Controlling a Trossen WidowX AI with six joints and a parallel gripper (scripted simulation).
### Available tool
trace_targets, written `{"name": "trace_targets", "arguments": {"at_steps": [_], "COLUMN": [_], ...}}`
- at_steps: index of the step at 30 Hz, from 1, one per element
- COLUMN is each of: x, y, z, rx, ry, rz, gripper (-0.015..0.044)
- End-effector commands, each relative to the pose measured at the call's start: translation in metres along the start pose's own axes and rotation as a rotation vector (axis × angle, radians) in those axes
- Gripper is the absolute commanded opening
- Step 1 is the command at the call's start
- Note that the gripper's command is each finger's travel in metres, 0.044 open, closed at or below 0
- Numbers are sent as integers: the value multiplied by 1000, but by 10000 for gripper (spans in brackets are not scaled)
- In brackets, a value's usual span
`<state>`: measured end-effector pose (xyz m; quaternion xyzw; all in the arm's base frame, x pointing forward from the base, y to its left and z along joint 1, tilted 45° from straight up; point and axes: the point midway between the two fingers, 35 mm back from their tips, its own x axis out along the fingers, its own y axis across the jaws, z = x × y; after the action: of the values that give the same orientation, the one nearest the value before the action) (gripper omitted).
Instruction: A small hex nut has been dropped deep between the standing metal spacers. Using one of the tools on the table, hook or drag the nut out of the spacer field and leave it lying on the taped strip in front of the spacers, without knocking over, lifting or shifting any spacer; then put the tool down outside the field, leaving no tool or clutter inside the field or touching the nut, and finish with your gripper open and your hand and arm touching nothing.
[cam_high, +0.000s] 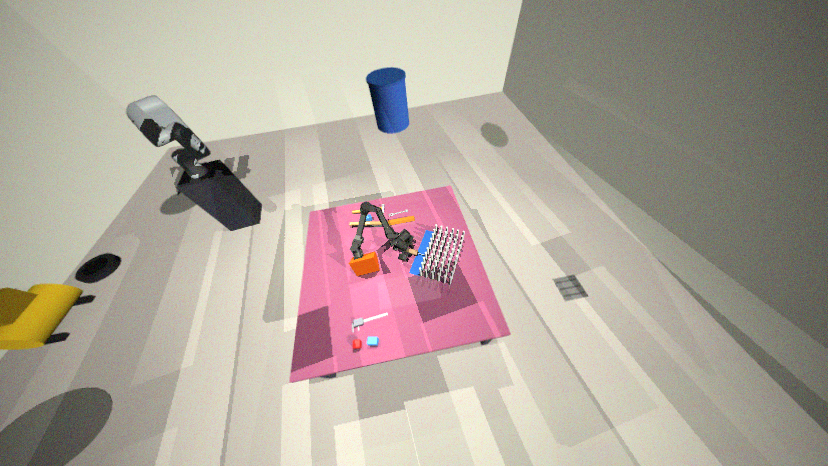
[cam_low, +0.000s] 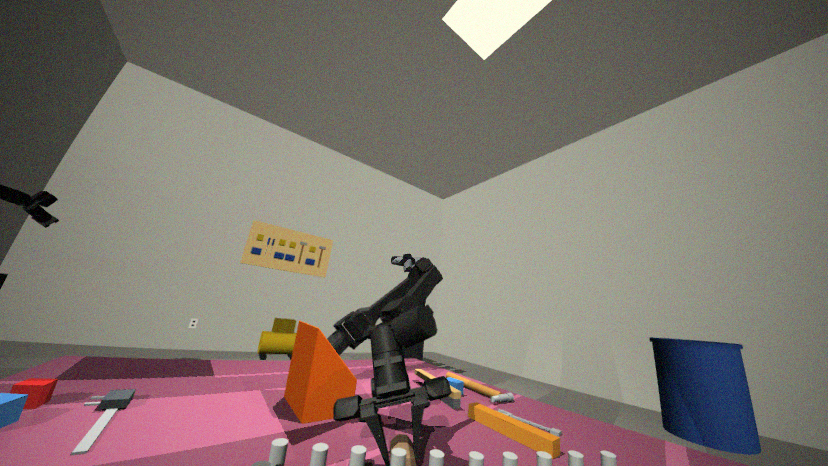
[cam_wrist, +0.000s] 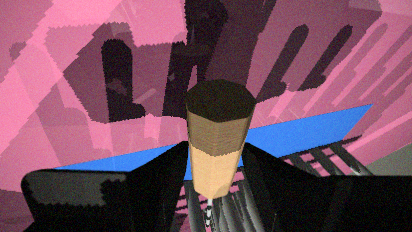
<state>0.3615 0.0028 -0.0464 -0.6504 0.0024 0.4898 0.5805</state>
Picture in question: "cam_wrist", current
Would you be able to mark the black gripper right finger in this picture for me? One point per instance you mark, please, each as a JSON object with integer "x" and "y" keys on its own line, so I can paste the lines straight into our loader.
{"x": 291, "y": 200}

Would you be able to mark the blue flat strip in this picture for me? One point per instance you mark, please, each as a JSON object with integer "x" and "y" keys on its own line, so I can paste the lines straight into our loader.
{"x": 280, "y": 140}

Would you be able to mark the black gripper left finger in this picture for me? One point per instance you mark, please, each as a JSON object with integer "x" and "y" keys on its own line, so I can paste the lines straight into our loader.
{"x": 142, "y": 200}

